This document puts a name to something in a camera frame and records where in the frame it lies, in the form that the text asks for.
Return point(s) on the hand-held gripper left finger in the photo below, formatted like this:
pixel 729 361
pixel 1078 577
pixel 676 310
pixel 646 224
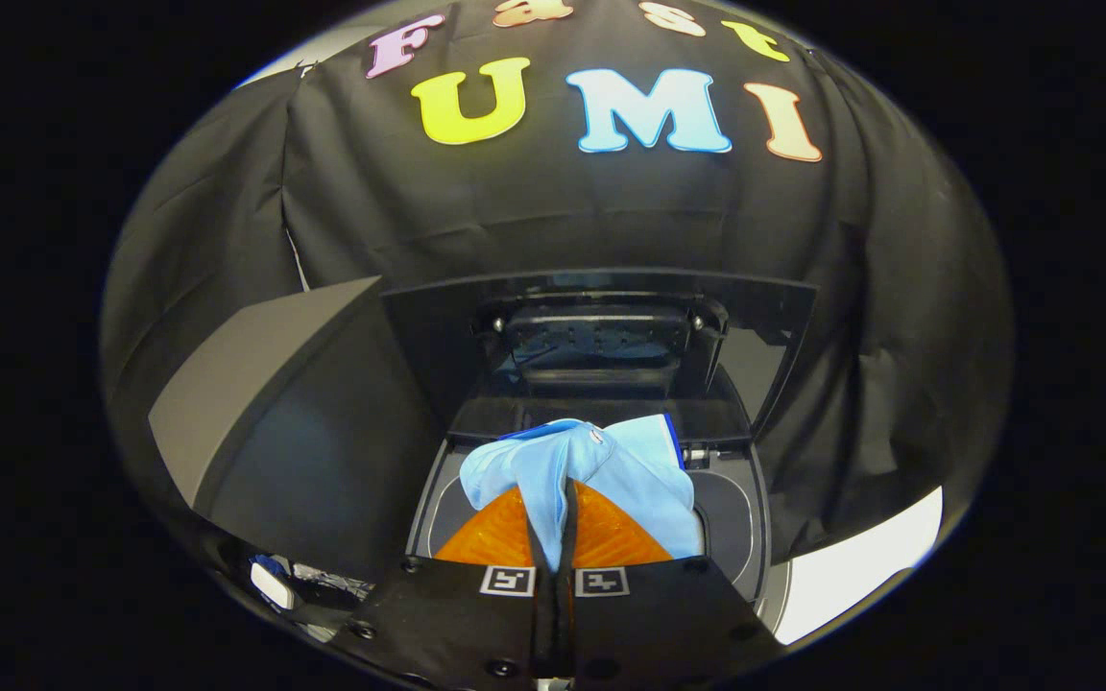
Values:
pixel 457 624

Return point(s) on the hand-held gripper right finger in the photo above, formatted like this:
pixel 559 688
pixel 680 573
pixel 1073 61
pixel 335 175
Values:
pixel 659 624

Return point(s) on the dark grey washing machine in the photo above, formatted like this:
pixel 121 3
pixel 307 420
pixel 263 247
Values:
pixel 735 518

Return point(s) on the light blue polo shirt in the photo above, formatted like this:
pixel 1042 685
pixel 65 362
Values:
pixel 630 480

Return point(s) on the black washing machine lid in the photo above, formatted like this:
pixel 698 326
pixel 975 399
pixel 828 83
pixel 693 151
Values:
pixel 601 336

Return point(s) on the small white box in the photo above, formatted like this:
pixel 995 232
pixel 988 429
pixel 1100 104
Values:
pixel 272 585

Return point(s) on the white flat board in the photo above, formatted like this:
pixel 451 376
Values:
pixel 860 566

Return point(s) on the black and grey cabinet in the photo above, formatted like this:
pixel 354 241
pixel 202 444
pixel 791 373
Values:
pixel 303 461

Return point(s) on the black backdrop cloth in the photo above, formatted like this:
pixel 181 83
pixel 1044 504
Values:
pixel 611 211

